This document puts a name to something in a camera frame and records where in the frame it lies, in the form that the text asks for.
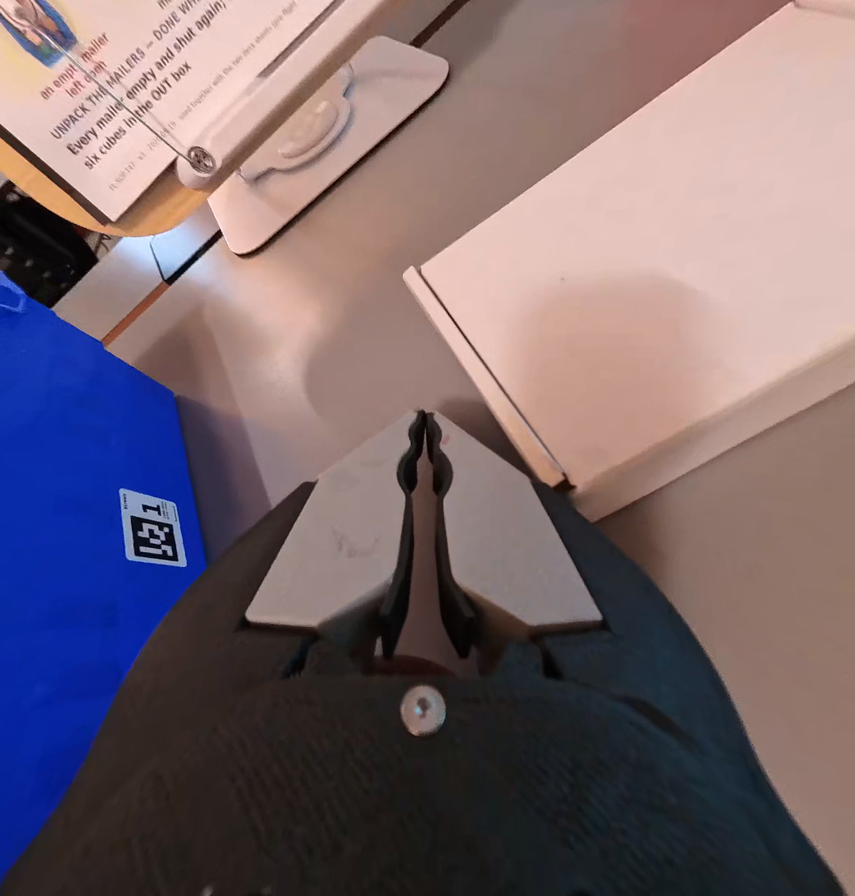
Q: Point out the white cardboard mailer box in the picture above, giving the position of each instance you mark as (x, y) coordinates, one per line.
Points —
(679, 245)

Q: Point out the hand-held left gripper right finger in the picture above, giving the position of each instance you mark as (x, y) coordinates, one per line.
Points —
(518, 553)

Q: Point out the blue plastic bin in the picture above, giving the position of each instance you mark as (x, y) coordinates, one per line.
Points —
(63, 420)

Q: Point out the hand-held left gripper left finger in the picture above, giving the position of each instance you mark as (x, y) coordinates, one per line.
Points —
(329, 553)

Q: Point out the printed instruction sheet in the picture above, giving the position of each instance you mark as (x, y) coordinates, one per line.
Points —
(154, 42)

